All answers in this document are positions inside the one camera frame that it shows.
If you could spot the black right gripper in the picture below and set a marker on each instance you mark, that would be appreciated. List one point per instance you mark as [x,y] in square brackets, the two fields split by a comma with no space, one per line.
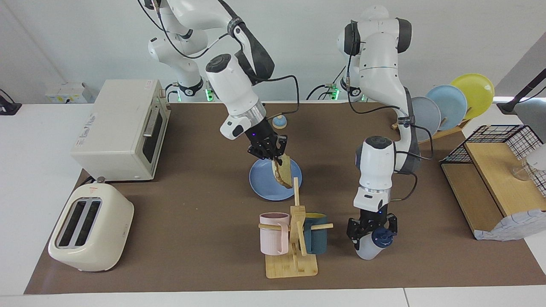
[264,143]

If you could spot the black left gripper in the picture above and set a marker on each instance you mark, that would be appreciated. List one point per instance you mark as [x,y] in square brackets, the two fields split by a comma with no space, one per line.
[373,217]

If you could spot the brown bread slice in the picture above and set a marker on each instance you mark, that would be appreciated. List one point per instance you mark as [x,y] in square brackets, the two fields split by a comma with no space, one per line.
[285,175]

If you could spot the clear bottle with navy cap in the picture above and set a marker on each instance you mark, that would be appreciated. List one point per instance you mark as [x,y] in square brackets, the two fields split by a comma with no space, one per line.
[369,251]

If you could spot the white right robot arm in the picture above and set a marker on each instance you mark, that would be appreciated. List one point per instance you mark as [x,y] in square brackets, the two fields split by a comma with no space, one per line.
[232,85]

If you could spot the wooden plate rack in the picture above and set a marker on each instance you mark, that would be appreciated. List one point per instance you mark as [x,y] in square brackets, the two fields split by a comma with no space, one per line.
[443,133]

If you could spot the grey round plate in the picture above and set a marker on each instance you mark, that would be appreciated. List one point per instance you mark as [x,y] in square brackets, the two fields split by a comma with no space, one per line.
[426,117]

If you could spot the light blue round plate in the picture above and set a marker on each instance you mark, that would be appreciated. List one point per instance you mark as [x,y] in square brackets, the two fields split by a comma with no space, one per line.
[452,106]

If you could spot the yellow round plate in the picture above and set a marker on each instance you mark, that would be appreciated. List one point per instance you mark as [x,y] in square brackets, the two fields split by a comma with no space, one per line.
[477,91]

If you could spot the dark teal mug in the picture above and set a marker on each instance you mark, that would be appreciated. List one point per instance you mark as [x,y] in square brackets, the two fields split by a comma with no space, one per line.
[318,238]

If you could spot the pink mug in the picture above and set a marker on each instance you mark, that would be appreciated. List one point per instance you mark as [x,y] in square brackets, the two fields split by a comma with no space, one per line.
[273,236]

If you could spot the wooden mug rack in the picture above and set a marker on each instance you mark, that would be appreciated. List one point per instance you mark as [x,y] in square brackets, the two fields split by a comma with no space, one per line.
[290,266]

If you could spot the brown table mat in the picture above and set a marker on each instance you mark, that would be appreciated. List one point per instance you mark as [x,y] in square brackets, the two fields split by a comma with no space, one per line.
[192,213]

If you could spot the blue white patterned cloth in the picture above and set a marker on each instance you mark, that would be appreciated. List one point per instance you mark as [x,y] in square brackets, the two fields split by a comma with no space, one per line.
[516,226]

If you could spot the clear glass cup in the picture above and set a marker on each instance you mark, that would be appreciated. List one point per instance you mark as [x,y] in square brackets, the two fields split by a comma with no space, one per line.
[520,172]

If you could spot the white toaster oven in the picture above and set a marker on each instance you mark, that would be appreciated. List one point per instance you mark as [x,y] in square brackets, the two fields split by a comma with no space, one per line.
[115,128]

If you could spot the cream two-slot toaster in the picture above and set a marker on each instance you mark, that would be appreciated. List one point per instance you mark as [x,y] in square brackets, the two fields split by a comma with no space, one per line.
[106,230]

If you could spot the black angled stand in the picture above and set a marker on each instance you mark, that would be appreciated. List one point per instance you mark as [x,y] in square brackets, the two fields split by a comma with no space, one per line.
[509,105]

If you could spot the white power strip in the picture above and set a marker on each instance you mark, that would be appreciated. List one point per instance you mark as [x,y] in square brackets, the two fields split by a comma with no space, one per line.
[68,91]

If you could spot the black stand base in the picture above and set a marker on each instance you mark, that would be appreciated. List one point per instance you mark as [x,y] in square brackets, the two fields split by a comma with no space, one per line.
[8,108]

